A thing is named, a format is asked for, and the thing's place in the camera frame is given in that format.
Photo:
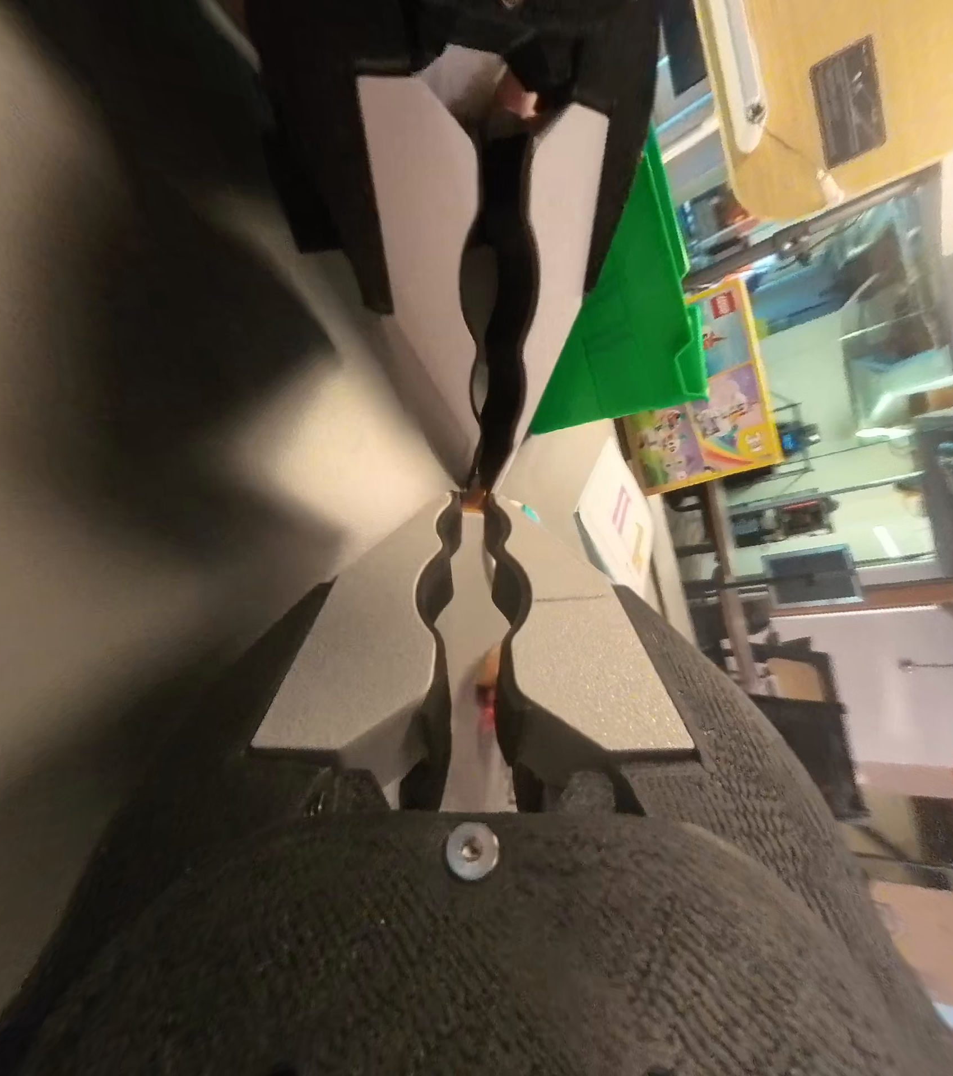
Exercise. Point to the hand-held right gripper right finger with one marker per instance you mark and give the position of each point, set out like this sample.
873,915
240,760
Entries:
594,672

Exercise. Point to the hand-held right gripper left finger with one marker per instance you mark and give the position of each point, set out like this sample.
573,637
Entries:
342,672

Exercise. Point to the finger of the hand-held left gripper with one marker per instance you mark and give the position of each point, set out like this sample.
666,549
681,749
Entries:
569,210
417,210

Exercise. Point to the green plastic bin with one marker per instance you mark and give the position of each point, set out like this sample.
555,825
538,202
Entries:
627,336

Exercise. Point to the small multicoloured brick piece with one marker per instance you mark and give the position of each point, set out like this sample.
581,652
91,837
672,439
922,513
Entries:
474,502

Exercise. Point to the yellow toy set box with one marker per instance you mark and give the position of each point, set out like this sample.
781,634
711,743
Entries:
728,403

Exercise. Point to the person's left hand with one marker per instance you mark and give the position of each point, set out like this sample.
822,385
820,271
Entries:
518,92

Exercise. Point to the colourful brick assembly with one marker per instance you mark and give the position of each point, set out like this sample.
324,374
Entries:
486,689

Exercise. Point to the thick instruction booklet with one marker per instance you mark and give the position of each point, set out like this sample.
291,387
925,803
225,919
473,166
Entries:
615,521

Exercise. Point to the black mesh office chair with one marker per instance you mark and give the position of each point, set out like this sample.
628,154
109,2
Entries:
812,731

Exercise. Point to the dark metal shelving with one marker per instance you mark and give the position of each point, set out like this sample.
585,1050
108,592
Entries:
779,529

